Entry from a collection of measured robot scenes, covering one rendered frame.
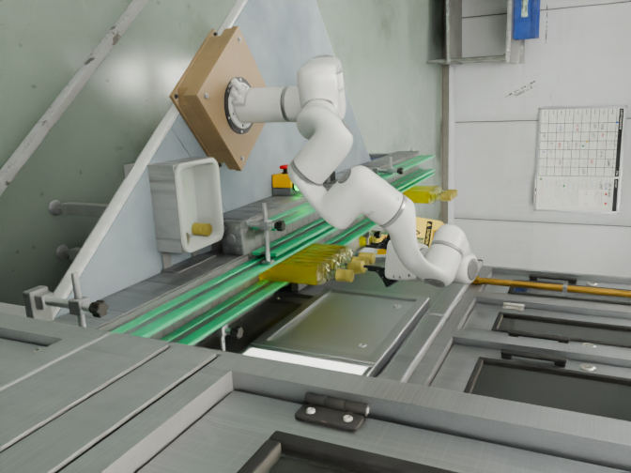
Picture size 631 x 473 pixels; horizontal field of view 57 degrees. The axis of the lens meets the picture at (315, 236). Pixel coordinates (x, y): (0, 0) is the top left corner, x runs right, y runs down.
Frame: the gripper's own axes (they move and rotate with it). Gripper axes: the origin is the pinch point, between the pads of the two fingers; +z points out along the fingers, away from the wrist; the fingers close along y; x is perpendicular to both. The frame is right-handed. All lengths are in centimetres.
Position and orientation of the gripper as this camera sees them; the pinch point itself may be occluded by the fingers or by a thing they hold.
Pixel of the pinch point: (373, 256)
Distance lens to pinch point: 154.3
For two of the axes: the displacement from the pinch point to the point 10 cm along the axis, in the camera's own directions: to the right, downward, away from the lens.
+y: 0.9, -10.0, -0.1
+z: -7.3, -0.7, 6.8
